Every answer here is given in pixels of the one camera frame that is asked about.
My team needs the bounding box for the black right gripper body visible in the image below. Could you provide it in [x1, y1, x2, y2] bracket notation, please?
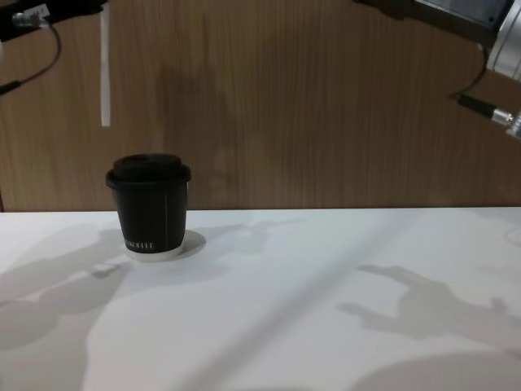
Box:
[352, 0, 506, 43]

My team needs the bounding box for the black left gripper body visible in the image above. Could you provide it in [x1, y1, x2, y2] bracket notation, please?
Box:
[0, 0, 109, 42]

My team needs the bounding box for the white vertical strip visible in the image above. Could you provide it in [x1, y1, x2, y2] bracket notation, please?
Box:
[99, 7, 112, 127]

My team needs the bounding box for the black plastic cup lid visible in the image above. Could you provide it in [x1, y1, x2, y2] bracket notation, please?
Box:
[105, 152, 193, 191]

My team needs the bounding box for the black paper cup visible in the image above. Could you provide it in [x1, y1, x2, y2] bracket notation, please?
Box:
[116, 178, 189, 263]

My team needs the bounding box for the thin dark left gripper cable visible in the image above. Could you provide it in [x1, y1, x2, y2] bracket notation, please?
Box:
[0, 11, 63, 96]

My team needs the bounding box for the thin dark gripper cable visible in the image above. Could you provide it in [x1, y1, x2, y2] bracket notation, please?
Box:
[0, 11, 63, 96]
[446, 42, 521, 142]

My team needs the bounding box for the thin dark right gripper cable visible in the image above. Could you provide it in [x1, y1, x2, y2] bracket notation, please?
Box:
[446, 42, 521, 142]

